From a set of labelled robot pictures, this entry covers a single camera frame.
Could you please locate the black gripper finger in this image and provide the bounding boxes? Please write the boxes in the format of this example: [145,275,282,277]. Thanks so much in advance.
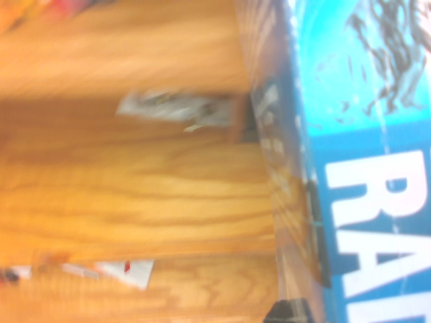
[265,297,314,323]

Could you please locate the blue cover paperback book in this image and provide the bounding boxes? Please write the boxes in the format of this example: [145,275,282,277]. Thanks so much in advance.
[234,0,431,323]

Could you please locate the white book red marks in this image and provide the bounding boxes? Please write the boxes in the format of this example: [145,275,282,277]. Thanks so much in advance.
[62,258,156,291]

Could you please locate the wooden bookshelf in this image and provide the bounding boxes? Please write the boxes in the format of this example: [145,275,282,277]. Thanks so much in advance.
[0,0,324,323]

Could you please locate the grey white magazine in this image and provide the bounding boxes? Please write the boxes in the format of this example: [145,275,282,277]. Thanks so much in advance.
[115,89,234,133]

